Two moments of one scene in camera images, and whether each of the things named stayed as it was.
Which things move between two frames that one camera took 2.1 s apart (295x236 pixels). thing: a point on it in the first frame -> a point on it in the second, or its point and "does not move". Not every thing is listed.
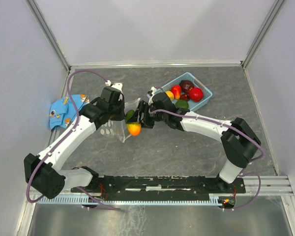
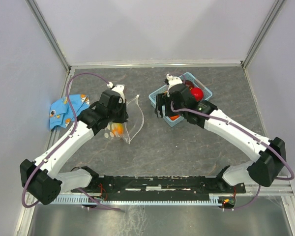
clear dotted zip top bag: x=118 y=129 does not move
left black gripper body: x=117 y=111 does not move
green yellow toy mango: x=133 y=128 -> x=117 y=129
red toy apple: x=195 y=94 does not move
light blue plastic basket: x=193 y=105 does not move
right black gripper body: x=149 y=117 -> x=162 y=100
